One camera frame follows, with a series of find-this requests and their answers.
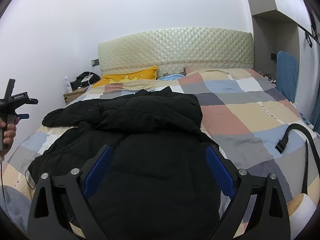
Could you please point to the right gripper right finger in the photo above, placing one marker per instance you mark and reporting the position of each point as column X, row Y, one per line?
column 257, row 207

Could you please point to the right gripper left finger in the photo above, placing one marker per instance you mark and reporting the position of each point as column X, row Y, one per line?
column 48, row 218

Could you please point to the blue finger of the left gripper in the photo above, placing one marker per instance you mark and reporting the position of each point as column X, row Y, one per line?
column 23, row 116

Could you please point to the black padded jacket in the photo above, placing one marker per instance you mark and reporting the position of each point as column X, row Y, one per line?
column 158, row 185

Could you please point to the person's left hand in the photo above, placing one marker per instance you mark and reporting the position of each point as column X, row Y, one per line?
column 9, row 135

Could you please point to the wooden bedside table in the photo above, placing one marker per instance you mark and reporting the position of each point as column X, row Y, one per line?
column 69, row 97

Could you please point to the white spray bottle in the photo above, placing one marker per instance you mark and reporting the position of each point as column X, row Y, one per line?
column 68, row 84

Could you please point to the black bag on nightstand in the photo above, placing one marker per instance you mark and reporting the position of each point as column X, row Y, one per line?
column 84, row 80

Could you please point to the patchwork checked duvet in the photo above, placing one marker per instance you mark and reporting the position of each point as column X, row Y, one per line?
column 242, row 112

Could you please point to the yellow pillow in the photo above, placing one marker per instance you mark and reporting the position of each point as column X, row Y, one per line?
column 146, row 74

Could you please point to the light blue pillow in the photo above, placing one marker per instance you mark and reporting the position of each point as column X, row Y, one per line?
column 171, row 77

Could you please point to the blue towel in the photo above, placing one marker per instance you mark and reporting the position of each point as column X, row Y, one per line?
column 287, row 75

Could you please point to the cream quilted headboard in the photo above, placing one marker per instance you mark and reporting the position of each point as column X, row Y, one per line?
column 173, row 49

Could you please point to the grey wardrobe cabinet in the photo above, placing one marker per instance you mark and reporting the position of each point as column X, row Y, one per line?
column 275, row 28

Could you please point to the wall power socket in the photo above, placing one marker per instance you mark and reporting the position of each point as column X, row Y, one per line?
column 95, row 62

